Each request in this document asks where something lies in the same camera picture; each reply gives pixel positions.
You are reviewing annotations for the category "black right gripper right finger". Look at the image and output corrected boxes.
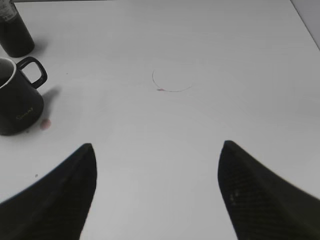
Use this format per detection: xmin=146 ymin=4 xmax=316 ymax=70
xmin=217 ymin=140 xmax=320 ymax=240

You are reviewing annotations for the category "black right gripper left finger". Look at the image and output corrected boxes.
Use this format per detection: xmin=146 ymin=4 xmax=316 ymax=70
xmin=0 ymin=143 xmax=97 ymax=240

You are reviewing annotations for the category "black mug white interior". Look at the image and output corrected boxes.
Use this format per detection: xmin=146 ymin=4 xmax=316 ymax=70
xmin=0 ymin=56 xmax=48 ymax=136

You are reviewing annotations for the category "dark red wine bottle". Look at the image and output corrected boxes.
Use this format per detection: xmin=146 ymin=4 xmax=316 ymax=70
xmin=0 ymin=0 xmax=35 ymax=58

